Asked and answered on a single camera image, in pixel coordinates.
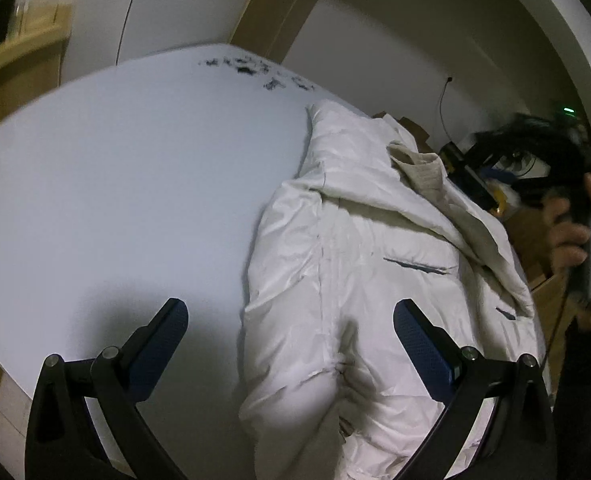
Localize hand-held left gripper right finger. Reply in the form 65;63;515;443
393;298;559;480

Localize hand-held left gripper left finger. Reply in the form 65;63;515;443
24;298;190;480

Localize white down jacket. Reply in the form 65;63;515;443
238;99;549;480

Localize person's right forearm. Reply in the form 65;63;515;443
555;310;591;480

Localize person's right hand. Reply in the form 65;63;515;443
544;173;591;333

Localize black standing fan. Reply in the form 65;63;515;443
490;152;549;181

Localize wooden side cabinet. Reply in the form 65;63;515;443
505;205;576;361

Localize black delivery box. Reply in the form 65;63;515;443
438;141;501;211

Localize cardboard box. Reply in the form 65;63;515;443
373;112;433;153

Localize low wooden cabinet with jars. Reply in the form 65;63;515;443
0;2;74;133

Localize wooden wardrobe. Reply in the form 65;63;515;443
228;0;349;68

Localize black wall cable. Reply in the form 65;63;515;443
438;76;453;141

